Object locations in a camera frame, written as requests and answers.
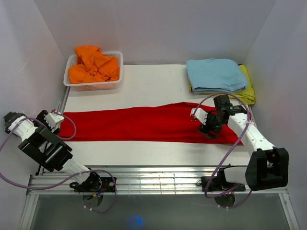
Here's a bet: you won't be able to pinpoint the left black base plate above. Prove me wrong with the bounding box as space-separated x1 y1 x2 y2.
70 177 115 193

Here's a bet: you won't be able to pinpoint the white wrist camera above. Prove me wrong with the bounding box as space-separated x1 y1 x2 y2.
190 108 208 125
45 113 64 130

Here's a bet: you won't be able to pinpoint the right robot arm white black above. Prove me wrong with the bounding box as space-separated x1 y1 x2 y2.
190 94 289 192

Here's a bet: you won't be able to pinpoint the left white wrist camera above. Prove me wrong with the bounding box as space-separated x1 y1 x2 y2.
45 113 64 130

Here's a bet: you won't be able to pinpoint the light blue folded trousers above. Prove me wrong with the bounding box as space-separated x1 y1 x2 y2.
186 58 248 94

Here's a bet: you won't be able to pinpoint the orange trousers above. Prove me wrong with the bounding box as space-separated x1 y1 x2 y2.
68 46 120 84

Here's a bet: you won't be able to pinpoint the white plastic basket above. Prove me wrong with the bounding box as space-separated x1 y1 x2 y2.
63 51 124 91

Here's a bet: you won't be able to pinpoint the red trousers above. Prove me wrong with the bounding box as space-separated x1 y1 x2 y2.
59 102 238 144

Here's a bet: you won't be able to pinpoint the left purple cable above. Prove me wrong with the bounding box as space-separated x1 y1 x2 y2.
0 113 118 214

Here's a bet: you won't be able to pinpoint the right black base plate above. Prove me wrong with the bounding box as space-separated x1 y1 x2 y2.
200 176 246 192

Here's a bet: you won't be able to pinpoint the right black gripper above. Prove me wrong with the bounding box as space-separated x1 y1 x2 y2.
198 109 225 140

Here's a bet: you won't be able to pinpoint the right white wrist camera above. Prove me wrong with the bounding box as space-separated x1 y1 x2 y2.
190 108 208 125

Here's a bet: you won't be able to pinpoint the yellow folded trousers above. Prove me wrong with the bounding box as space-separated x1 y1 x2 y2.
189 64 257 105

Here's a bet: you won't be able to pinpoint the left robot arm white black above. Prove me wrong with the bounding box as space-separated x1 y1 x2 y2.
3 110 102 192

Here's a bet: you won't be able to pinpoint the aluminium rail frame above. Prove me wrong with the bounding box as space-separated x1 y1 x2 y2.
20 88 300 230

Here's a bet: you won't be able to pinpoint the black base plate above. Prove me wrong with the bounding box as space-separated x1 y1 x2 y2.
70 177 115 193
200 176 246 192

